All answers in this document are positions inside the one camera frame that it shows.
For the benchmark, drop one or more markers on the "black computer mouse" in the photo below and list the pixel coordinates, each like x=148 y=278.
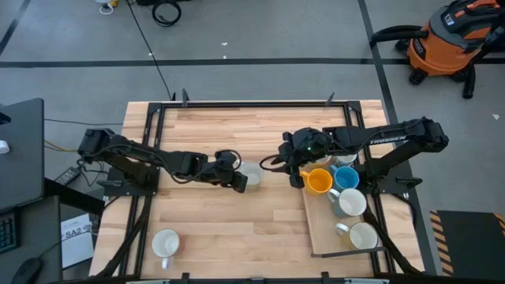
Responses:
x=27 y=271

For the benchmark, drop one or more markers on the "pale green mug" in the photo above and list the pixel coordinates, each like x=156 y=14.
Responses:
x=363 y=236

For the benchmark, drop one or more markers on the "grey teal mug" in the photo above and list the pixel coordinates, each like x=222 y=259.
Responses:
x=351 y=201

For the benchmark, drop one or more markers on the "black hazard striped mat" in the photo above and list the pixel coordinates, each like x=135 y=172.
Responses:
x=469 y=244

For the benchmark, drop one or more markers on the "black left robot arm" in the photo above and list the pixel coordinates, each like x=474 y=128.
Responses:
x=130 y=152

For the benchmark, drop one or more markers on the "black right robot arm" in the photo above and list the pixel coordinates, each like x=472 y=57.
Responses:
x=394 y=138

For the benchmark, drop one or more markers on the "plain white mug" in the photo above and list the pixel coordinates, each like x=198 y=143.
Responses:
x=165 y=242

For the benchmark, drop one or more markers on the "black computer keyboard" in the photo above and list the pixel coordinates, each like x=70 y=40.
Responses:
x=7 y=232

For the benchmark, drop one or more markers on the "white printed paper sheet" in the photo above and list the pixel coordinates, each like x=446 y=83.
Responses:
x=77 y=240

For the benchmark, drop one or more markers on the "white blue speckled mug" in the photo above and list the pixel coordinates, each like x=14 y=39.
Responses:
x=347 y=159

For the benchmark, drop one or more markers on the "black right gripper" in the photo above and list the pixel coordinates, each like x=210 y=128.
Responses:
x=304 y=146

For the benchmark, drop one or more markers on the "orange shop vacuum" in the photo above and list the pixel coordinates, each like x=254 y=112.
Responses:
x=438 y=51

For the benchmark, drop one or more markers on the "grey computer desk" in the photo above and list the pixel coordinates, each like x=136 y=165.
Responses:
x=39 y=236

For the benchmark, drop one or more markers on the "black aluminium table frame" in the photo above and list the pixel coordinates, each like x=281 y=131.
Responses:
x=252 y=105

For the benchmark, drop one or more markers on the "yellow faceted mug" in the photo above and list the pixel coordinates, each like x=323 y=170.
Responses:
x=317 y=181

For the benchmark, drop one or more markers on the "small white desk object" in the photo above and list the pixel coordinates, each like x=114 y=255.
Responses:
x=3 y=146

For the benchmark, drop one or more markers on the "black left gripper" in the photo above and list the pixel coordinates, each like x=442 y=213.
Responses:
x=219 y=169

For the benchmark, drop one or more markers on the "black power adapter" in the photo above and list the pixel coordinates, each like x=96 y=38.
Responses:
x=69 y=175

